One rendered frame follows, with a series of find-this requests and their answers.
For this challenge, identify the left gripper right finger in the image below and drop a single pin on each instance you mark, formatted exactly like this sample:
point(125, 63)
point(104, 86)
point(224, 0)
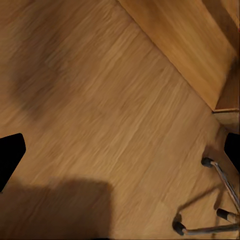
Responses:
point(232, 149)

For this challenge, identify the swivel chair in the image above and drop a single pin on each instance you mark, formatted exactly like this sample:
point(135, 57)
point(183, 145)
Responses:
point(233, 218)

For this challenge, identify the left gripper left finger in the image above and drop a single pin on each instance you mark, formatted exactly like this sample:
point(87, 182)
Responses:
point(12, 149)

